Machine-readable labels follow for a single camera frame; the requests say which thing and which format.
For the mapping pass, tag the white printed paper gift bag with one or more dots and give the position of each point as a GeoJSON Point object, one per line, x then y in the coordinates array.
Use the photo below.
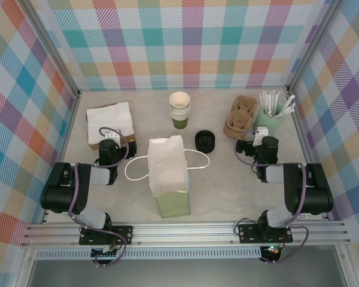
{"type": "Point", "coordinates": [167, 167]}

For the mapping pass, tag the black plastic cup lid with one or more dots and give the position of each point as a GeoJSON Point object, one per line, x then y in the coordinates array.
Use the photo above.
{"type": "Point", "coordinates": [205, 142]}

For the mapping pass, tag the green paper coffee cup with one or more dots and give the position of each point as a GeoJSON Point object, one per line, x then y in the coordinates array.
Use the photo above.
{"type": "Point", "coordinates": [179, 100]}
{"type": "Point", "coordinates": [179, 114]}
{"type": "Point", "coordinates": [179, 117]}
{"type": "Point", "coordinates": [180, 124]}

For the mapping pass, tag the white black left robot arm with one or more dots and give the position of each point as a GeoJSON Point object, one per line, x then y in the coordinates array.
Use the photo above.
{"type": "Point", "coordinates": [60, 194]}

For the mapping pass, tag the brown cardboard napkin tray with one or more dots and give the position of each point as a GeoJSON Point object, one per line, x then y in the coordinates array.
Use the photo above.
{"type": "Point", "coordinates": [94, 147]}

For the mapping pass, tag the mint green holder cup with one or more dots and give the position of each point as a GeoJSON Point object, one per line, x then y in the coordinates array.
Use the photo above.
{"type": "Point", "coordinates": [267, 125]}

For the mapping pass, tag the white paper napkin stack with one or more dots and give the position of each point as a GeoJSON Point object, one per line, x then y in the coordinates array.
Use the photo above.
{"type": "Point", "coordinates": [110, 118]}

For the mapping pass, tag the white wrapped stirrer stick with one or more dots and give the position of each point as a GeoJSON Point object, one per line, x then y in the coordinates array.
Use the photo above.
{"type": "Point", "coordinates": [287, 104]}
{"type": "Point", "coordinates": [263, 103]}
{"type": "Point", "coordinates": [288, 111]}
{"type": "Point", "coordinates": [268, 101]}

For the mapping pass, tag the left controller circuit board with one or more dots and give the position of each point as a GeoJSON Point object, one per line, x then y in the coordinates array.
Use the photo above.
{"type": "Point", "coordinates": [106, 252]}

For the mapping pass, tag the controller circuit board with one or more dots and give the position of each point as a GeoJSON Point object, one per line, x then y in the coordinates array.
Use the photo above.
{"type": "Point", "coordinates": [106, 252]}
{"type": "Point", "coordinates": [272, 250]}

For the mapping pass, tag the right controller circuit board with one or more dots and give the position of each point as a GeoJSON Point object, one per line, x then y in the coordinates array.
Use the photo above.
{"type": "Point", "coordinates": [272, 250]}

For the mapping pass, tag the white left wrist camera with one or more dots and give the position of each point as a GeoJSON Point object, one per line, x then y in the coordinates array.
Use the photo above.
{"type": "Point", "coordinates": [112, 137]}

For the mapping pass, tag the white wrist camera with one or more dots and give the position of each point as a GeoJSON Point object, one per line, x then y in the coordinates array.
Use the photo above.
{"type": "Point", "coordinates": [112, 137]}
{"type": "Point", "coordinates": [261, 134]}

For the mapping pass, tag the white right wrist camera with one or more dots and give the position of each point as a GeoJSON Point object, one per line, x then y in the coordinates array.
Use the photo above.
{"type": "Point", "coordinates": [261, 134]}

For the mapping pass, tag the aluminium right side rail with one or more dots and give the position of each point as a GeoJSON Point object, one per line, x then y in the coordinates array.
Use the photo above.
{"type": "Point", "coordinates": [304, 137]}

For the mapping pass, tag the aluminium left side rail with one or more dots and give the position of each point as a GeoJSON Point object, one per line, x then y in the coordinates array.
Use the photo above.
{"type": "Point", "coordinates": [66, 140]}

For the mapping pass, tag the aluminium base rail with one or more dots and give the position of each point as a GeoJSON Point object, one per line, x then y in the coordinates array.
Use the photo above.
{"type": "Point", "coordinates": [182, 234]}

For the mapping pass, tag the aluminium right corner post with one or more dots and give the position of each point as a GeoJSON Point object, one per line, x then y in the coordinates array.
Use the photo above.
{"type": "Point", "coordinates": [312, 45]}

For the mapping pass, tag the aluminium corner post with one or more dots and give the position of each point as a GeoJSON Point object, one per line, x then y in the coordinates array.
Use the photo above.
{"type": "Point", "coordinates": [52, 51]}
{"type": "Point", "coordinates": [312, 45]}

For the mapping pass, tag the aluminium left corner post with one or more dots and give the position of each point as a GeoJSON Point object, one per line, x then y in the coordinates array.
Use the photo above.
{"type": "Point", "coordinates": [52, 51]}

